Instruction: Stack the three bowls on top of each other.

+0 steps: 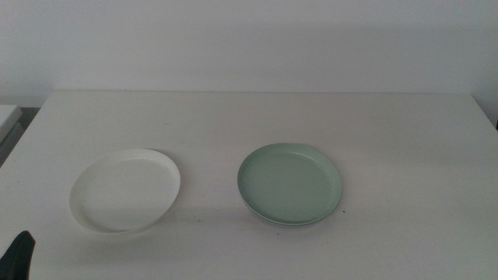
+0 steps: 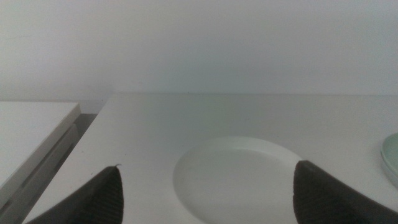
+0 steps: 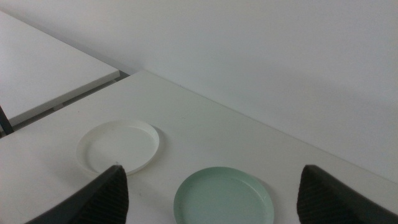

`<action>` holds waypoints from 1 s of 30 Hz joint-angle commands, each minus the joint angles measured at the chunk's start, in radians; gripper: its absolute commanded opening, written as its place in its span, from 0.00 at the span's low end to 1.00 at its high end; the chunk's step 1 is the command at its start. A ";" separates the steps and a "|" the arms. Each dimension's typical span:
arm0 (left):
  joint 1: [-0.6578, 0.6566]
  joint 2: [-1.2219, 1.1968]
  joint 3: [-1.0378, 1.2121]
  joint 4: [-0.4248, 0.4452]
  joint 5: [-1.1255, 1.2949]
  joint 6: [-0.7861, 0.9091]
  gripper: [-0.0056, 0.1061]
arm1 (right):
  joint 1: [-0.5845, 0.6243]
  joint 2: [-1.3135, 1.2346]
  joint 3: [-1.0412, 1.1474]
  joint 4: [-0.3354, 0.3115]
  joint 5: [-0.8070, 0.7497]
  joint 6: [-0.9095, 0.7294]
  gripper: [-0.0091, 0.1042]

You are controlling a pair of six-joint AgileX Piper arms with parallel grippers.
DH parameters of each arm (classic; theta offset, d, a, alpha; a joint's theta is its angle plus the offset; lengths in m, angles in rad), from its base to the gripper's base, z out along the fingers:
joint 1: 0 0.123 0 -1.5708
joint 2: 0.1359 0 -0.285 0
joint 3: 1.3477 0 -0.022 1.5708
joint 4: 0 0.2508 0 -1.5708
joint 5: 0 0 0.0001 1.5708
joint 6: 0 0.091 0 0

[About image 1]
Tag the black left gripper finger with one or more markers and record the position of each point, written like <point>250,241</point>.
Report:
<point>17,258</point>

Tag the grey shallow bowl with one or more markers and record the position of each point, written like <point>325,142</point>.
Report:
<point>288,225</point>

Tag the green shallow bowl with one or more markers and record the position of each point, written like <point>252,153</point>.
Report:
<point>290,184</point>

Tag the white shallow bowl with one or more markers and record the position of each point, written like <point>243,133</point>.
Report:
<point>124,192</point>

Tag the white side table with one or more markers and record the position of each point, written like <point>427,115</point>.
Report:
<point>7,116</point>

